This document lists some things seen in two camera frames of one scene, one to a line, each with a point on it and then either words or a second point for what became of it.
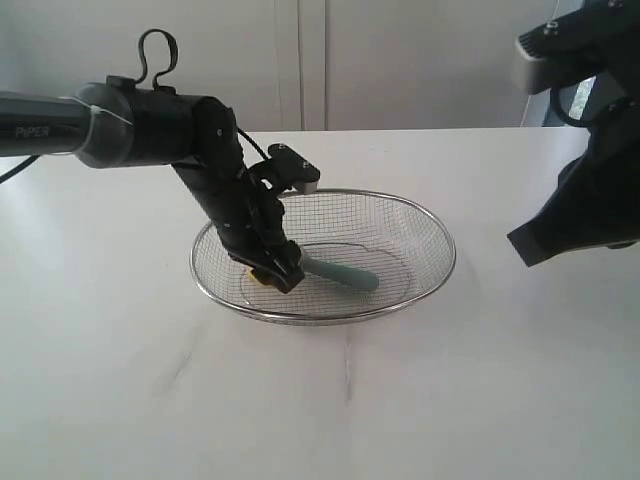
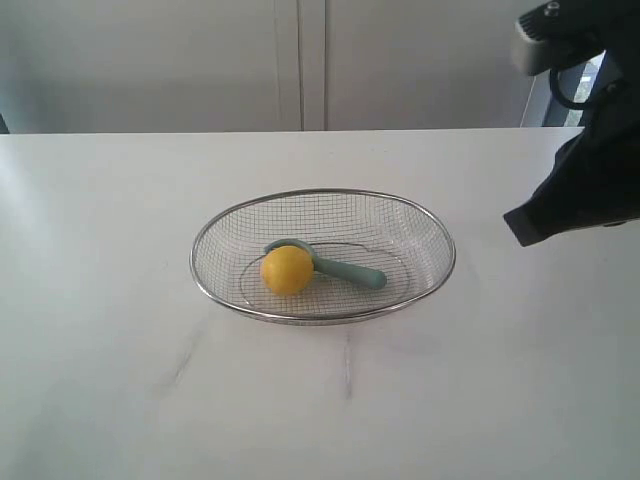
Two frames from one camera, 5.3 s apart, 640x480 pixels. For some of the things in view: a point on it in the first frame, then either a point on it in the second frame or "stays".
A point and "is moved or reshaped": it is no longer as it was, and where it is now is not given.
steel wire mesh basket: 409,248 stays
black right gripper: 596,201 -> 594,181
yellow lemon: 246,271 is moved or reshaped
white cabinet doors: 293,65 stays
